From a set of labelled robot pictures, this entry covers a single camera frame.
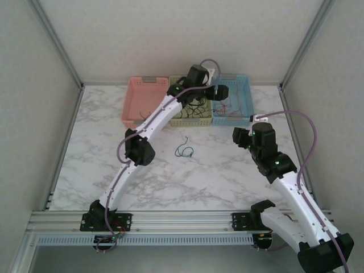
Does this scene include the coloured wire pile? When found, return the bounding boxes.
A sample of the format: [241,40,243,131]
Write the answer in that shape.
[213,102,233,117]

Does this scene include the blue plastic basket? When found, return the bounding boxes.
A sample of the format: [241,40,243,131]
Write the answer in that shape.
[209,74,255,127]

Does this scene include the green plastic basket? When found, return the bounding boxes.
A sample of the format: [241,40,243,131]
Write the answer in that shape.
[169,75,213,128]

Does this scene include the pink plastic basket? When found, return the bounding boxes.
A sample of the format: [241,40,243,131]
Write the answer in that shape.
[121,76,168,131]

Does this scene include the small black circuit board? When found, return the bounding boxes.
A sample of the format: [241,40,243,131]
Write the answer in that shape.
[254,233,274,246]
[93,233,126,246]

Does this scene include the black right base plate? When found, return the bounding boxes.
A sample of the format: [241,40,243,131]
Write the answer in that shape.
[231,212,274,231]

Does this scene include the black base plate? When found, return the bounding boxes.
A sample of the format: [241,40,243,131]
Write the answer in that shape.
[79,212,134,231]
[231,212,274,231]

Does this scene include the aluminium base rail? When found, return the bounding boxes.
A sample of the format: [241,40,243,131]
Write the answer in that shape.
[28,210,335,235]

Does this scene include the aluminium frame post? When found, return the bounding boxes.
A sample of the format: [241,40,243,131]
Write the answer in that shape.
[30,0,85,89]
[280,0,336,90]

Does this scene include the white slotted cable duct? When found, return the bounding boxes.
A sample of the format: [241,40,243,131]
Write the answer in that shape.
[36,234,254,246]

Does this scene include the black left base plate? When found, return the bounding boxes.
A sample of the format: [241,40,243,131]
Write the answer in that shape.
[79,212,134,231]

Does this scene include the aluminium frame leg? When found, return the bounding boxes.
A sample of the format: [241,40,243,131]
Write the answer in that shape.
[11,227,39,273]

